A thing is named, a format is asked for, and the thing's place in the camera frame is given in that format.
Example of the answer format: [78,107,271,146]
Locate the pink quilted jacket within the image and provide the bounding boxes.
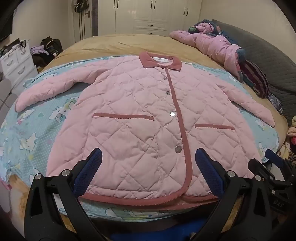
[15,51,276,207]

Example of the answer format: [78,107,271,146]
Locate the white drawer chest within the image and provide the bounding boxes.
[0,40,38,95]

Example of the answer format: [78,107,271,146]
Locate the dark striped cloth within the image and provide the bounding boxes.
[239,60,270,99]

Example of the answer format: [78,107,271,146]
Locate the dark brown clothes pile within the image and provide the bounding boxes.
[32,54,51,68]

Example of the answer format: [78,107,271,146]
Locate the grey quilted headboard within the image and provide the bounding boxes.
[211,20,296,126]

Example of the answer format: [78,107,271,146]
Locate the black bag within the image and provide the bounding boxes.
[40,37,63,57]

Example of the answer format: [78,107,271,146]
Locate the hanging dark bags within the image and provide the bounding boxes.
[74,0,90,13]

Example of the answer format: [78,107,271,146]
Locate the pile of pink clothes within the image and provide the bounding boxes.
[169,20,247,81]

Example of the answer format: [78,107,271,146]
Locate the bed with tan cover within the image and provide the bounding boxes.
[0,34,289,241]

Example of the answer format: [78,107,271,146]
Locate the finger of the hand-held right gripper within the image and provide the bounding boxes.
[265,149,287,169]
[248,159,275,183]

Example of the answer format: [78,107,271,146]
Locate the blue cartoon printed blanket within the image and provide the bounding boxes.
[0,56,280,220]

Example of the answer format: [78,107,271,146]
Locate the white wardrobe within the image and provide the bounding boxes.
[97,0,199,37]

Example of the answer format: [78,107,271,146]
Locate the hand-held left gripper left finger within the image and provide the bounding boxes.
[24,147,109,241]

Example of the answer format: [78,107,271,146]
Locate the black television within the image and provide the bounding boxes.
[0,5,13,42]

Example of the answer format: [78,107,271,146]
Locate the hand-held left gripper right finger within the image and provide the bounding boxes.
[192,147,272,241]

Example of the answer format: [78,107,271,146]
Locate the white door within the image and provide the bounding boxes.
[73,0,93,43]

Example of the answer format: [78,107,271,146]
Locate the dark floral cloth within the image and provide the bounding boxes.
[267,93,284,114]

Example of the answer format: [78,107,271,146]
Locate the pile of colourful clothes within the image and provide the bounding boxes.
[276,115,296,160]

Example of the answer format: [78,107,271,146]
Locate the purple cloth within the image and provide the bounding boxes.
[31,45,49,56]

